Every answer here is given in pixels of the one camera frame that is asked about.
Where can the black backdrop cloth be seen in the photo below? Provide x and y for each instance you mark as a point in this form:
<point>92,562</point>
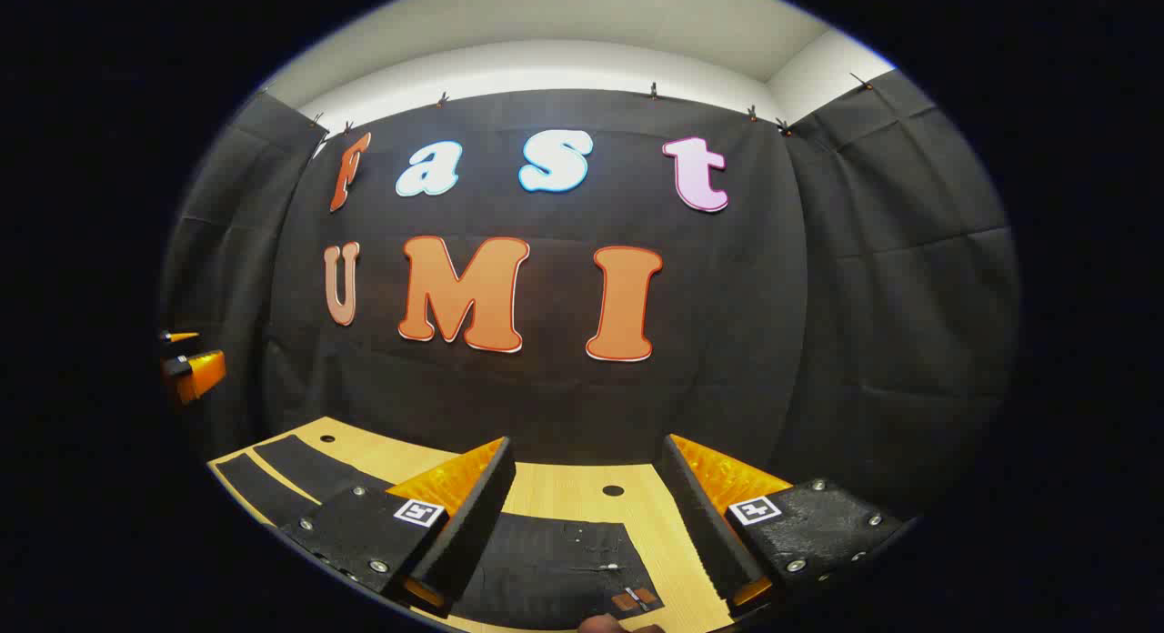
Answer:
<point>727,342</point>

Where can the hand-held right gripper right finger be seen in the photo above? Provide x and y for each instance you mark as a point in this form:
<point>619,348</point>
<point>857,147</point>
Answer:
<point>700,533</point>

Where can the row of small cloth clamps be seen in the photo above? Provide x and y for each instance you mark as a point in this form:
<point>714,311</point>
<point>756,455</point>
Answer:
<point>653,91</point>

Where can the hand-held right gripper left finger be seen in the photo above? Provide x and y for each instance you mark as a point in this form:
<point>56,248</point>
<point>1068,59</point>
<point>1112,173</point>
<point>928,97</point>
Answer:
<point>473,524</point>

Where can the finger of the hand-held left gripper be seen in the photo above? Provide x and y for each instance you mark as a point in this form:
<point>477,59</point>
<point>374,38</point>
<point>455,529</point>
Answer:
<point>200,374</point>
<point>180,336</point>

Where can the black jeans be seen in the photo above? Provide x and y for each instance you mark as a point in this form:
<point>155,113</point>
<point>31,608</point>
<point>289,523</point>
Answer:
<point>546,560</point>

